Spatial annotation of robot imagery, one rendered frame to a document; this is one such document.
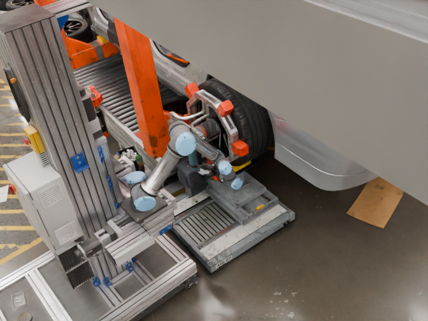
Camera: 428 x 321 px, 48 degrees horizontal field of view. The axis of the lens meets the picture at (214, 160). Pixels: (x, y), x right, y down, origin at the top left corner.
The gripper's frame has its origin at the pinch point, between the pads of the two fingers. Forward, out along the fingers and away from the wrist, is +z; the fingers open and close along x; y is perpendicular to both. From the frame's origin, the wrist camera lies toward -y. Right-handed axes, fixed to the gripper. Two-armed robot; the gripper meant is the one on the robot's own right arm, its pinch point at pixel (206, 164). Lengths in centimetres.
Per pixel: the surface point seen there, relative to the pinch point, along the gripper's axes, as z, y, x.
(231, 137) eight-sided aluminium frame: -0.4, 1.6, -24.6
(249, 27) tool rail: -213, 201, 54
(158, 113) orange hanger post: 65, 11, -9
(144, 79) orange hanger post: 62, 42, -14
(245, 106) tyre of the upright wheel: 2.0, 10.8, -45.3
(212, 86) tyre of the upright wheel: 26, 23, -42
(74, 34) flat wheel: 352, -16, -49
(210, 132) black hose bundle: 6.6, 11.6, -16.2
